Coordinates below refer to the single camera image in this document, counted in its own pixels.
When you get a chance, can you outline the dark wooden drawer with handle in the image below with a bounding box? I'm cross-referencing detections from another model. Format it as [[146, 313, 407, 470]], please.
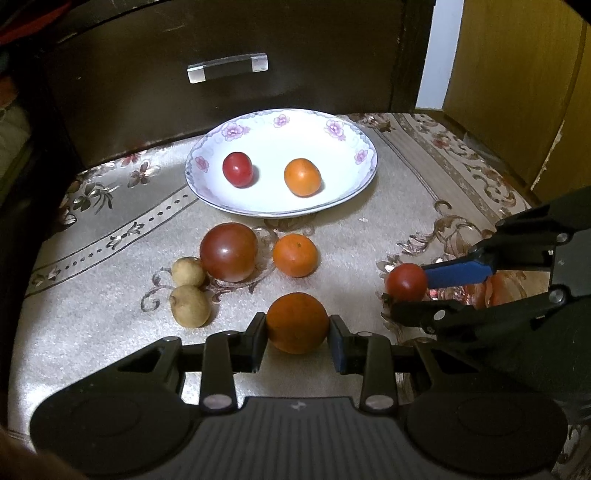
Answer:
[[44, 0, 437, 169]]

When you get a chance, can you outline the brown longan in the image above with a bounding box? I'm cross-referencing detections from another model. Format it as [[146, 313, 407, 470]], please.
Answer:
[[169, 285, 212, 329], [171, 257, 207, 288]]

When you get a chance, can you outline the yellow wooden cabinet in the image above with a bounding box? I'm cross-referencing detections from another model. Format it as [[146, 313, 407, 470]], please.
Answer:
[[442, 0, 591, 200]]

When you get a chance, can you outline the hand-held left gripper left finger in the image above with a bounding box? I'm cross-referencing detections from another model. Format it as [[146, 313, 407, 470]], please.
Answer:
[[117, 312, 269, 414]]

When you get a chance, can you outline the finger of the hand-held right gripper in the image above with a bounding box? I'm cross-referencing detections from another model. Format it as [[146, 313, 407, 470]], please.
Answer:
[[385, 285, 570, 335], [421, 187, 591, 289]]

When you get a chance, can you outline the white floral plate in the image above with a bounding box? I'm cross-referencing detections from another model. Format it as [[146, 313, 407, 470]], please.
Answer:
[[185, 108, 379, 218]]

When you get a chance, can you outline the small red tomato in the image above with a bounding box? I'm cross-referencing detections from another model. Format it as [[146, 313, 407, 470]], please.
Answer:
[[222, 152, 254, 188], [385, 263, 428, 304]]

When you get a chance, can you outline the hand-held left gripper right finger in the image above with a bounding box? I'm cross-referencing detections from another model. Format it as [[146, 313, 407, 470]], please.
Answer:
[[328, 315, 467, 413]]

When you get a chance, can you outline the large dark red tomato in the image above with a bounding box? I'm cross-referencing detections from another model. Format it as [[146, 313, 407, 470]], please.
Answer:
[[199, 222, 259, 282]]

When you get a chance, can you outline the orange tangerine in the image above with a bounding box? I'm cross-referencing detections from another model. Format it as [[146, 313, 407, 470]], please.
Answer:
[[266, 292, 331, 356], [272, 233, 319, 278], [283, 158, 322, 198]]

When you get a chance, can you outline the clear drawer handle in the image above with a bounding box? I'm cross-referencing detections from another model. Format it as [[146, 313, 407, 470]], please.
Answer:
[[187, 52, 269, 85]]

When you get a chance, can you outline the beige floral cloth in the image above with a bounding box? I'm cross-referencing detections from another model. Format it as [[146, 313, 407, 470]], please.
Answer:
[[9, 111, 591, 464]]

